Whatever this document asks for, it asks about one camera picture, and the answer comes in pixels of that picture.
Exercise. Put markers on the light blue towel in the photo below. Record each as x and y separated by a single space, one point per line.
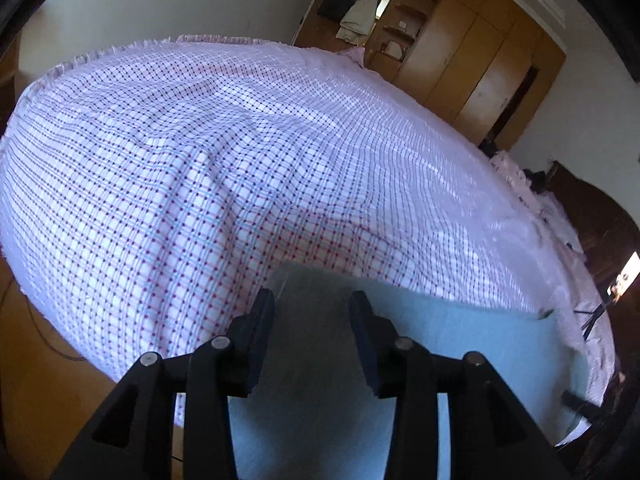
475 340

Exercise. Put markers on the pink ruffled blanket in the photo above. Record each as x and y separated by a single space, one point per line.
515 175

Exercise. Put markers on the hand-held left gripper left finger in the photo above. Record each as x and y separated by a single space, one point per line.
265 332

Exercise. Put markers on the beige hanging garment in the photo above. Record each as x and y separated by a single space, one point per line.
360 15

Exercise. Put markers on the plaid bed sheet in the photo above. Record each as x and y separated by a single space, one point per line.
200 160

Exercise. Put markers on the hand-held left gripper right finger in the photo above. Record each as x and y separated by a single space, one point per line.
362 342

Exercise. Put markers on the dark wooden headboard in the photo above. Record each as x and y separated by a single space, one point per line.
600 230

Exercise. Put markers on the black cloth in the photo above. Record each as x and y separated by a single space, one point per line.
539 182

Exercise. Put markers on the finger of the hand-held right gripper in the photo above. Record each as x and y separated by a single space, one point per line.
580 402

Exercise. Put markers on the wooden wardrobe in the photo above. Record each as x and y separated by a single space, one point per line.
465 60

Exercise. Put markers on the smartphone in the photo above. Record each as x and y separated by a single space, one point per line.
627 280

